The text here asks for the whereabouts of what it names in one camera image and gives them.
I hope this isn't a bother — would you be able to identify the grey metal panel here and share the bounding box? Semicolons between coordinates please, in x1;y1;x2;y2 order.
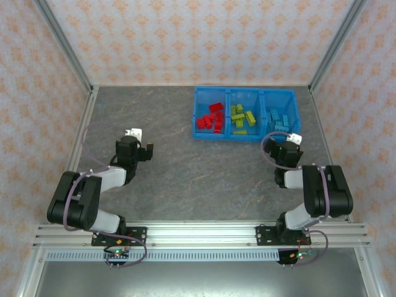
30;261;372;297

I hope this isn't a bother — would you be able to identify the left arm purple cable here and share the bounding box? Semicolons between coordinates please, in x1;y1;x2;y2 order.
62;121;148;269

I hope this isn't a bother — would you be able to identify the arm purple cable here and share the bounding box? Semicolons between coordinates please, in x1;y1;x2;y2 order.
260;131;331;267
62;121;148;269

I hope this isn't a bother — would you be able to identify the aluminium table side rail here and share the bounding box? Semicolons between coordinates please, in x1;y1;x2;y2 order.
309;87;355;224
49;86;100;224

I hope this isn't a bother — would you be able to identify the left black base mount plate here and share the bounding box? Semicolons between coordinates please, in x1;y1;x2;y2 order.
91;226;148;247

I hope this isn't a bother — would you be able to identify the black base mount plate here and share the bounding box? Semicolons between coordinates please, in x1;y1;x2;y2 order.
256;225;310;247
91;226;148;247

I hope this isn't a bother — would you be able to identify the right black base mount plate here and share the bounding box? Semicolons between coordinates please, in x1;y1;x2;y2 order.
256;225;310;247

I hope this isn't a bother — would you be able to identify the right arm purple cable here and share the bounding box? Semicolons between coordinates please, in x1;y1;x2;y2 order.
260;131;331;267

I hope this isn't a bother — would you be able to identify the wide aluminium base rail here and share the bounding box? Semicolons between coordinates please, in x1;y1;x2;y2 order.
32;221;372;249

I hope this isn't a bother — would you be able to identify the slotted grey cable duct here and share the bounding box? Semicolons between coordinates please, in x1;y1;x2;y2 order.
45;249;281;262

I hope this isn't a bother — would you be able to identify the aluminium frame post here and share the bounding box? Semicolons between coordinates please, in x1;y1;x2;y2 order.
308;0;368;93
32;0;95;93

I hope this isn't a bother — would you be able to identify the short aluminium frame leg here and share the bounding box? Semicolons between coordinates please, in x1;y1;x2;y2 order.
15;247;47;297
352;247;383;297

